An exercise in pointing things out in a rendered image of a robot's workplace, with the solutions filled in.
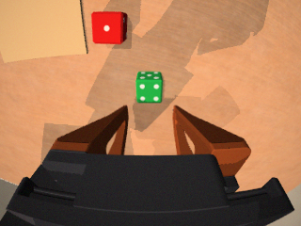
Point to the red die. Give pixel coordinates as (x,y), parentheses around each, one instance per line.
(109,27)

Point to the green die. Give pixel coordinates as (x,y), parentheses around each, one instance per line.
(149,87)

